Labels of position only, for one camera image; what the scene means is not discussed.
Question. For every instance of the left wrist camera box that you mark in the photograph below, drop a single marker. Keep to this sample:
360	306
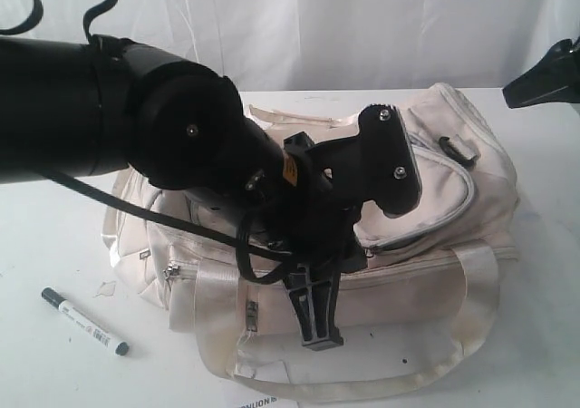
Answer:
390	174

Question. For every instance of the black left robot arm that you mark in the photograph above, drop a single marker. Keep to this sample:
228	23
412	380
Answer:
69	111

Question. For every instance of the white backdrop curtain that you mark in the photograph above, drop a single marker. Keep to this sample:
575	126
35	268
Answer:
279	45

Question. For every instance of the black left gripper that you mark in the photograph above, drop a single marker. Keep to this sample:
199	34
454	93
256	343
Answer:
298	210

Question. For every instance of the white marker with black cap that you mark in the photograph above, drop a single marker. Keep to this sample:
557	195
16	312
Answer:
86	324

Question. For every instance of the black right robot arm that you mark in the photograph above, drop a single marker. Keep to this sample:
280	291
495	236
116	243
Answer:
554	78

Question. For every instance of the white printed paper sheet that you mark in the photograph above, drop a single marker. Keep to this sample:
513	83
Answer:
237	395

